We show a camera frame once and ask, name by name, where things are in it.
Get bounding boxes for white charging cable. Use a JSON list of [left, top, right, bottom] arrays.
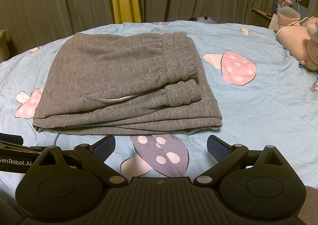
[[275, 0, 318, 38]]

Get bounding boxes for dark wooden nightstand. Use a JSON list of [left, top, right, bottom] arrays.
[[251, 9, 273, 28]]

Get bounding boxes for black wall socket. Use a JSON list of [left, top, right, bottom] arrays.
[[296, 0, 310, 9]]

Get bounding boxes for plastic water bottle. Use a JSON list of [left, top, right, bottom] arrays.
[[274, 0, 283, 14]]

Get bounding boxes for light blue mushroom bedsheet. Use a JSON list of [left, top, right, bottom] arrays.
[[1, 21, 317, 187]]

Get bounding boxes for grey sweatpants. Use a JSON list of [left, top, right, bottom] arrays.
[[33, 32, 222, 135]]

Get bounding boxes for purple black bag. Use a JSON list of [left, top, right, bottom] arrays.
[[188, 16, 218, 24]]

